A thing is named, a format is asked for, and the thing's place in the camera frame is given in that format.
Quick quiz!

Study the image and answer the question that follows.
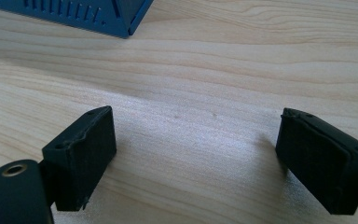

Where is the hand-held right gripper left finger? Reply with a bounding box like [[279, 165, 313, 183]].
[[41, 105, 117, 213]]

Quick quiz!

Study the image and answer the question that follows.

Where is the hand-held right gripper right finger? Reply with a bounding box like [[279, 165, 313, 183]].
[[274, 106, 358, 216]]

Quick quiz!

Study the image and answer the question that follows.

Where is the blue plastic file rack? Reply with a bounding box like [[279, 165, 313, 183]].
[[0, 0, 155, 39]]

